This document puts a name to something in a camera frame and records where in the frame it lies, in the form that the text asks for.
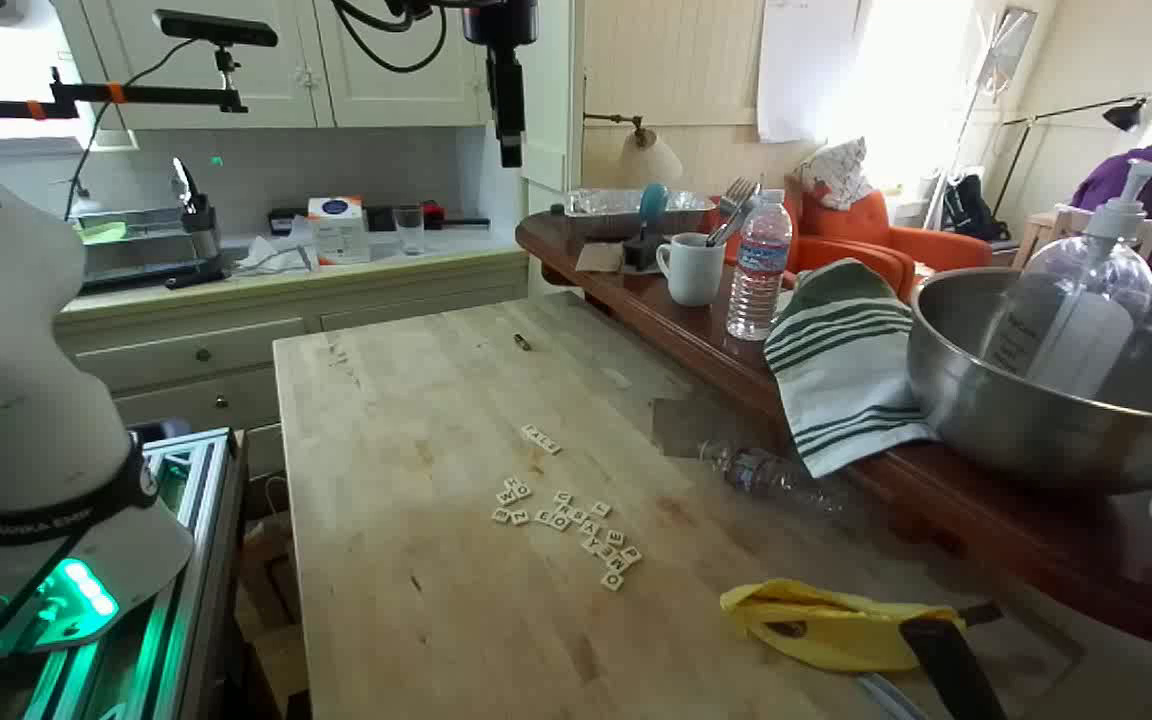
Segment clear plastic water bottle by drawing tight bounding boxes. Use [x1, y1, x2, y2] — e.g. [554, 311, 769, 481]
[728, 186, 794, 338]

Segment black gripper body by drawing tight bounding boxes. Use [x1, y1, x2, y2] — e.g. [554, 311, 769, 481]
[466, 0, 536, 168]

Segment green striped white towel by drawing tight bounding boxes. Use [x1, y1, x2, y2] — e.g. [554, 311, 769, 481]
[766, 258, 934, 481]

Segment scattered white letter tiles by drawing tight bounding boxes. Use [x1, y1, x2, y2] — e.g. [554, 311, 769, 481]
[488, 481, 646, 590]

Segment white letter tile strip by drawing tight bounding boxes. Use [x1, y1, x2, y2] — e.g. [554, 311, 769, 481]
[520, 423, 566, 455]

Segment white paper towel roll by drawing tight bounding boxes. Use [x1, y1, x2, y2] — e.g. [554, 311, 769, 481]
[310, 194, 363, 254]

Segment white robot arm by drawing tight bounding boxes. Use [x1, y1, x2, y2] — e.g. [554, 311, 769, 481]
[0, 183, 193, 650]

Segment clear pump sanitizer bottle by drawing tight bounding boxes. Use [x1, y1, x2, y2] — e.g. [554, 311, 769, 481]
[979, 158, 1152, 395]

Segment orange armchair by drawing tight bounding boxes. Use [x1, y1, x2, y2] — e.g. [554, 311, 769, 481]
[784, 183, 993, 299]

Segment dark wooden side counter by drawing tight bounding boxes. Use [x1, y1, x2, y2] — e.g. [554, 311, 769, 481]
[516, 210, 1152, 638]

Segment white ceramic mug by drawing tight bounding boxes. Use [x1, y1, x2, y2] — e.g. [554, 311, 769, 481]
[658, 233, 723, 309]

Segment green lit robot base rail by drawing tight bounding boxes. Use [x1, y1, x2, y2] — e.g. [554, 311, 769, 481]
[0, 429, 241, 720]

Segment black camera on boom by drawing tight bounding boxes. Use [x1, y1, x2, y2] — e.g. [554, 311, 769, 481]
[0, 9, 279, 119]

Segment large steel mixing bowl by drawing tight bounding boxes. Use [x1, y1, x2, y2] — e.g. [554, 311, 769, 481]
[909, 269, 1152, 497]

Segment teal scoop on black stand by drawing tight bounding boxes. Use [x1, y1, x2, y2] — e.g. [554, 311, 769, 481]
[625, 183, 669, 270]

